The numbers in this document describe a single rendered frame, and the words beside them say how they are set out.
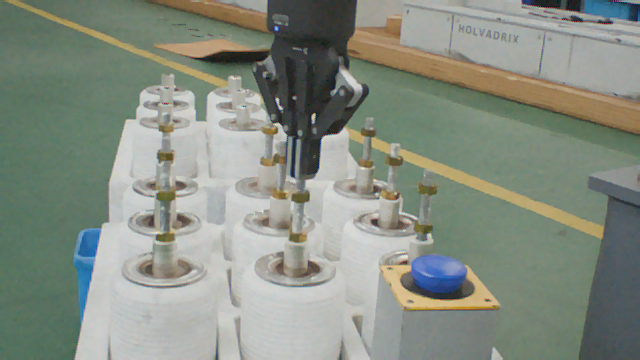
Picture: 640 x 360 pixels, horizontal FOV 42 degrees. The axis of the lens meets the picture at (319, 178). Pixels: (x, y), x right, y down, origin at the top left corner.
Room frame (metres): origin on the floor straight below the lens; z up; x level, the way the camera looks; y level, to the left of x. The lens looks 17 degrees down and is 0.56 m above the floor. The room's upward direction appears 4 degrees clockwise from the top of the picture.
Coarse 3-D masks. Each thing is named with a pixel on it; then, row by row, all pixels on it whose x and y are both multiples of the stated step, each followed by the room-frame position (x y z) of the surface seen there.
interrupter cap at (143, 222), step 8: (136, 216) 0.81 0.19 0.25; (144, 216) 0.81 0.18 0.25; (152, 216) 0.82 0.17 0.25; (176, 216) 0.82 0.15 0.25; (184, 216) 0.82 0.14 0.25; (192, 216) 0.82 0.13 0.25; (128, 224) 0.79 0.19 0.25; (136, 224) 0.79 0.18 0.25; (144, 224) 0.79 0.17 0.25; (152, 224) 0.80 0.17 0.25; (176, 224) 0.80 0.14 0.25; (184, 224) 0.80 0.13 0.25; (192, 224) 0.80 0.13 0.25; (200, 224) 0.80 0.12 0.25; (136, 232) 0.77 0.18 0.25; (144, 232) 0.77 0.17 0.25; (152, 232) 0.77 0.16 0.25; (176, 232) 0.77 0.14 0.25; (184, 232) 0.77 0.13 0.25; (192, 232) 0.78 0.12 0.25
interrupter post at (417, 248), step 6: (414, 240) 0.73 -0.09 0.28; (426, 240) 0.73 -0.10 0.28; (432, 240) 0.73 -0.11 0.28; (414, 246) 0.72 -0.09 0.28; (420, 246) 0.72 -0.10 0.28; (426, 246) 0.72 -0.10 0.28; (432, 246) 0.73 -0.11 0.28; (414, 252) 0.72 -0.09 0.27; (420, 252) 0.72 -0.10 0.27; (426, 252) 0.72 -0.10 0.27; (408, 258) 0.73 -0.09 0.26; (414, 258) 0.72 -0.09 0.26; (408, 264) 0.73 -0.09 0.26
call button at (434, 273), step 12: (420, 264) 0.55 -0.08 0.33; (432, 264) 0.55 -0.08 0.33; (444, 264) 0.55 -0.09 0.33; (456, 264) 0.56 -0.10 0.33; (420, 276) 0.54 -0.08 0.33; (432, 276) 0.54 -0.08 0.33; (444, 276) 0.54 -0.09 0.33; (456, 276) 0.54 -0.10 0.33; (432, 288) 0.54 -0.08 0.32; (444, 288) 0.54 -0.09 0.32; (456, 288) 0.54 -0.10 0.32
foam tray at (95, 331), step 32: (224, 224) 1.00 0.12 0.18; (320, 224) 1.02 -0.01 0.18; (96, 256) 0.87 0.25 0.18; (96, 288) 0.79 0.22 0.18; (224, 288) 0.81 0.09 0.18; (96, 320) 0.72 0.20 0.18; (224, 320) 0.74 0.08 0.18; (352, 320) 0.76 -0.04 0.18; (96, 352) 0.66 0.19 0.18; (224, 352) 0.67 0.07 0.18; (352, 352) 0.69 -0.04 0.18
